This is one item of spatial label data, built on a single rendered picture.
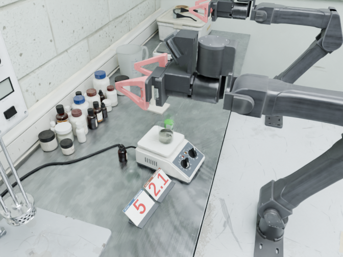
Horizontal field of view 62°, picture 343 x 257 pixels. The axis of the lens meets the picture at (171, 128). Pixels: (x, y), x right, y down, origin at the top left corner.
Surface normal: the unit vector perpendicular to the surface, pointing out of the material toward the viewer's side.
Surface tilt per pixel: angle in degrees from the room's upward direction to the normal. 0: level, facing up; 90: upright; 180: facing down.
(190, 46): 90
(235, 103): 90
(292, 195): 80
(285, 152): 0
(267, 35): 90
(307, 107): 87
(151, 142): 0
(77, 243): 0
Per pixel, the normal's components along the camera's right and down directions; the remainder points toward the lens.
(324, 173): -0.35, 0.55
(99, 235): 0.03, -0.79
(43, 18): 0.95, 0.20
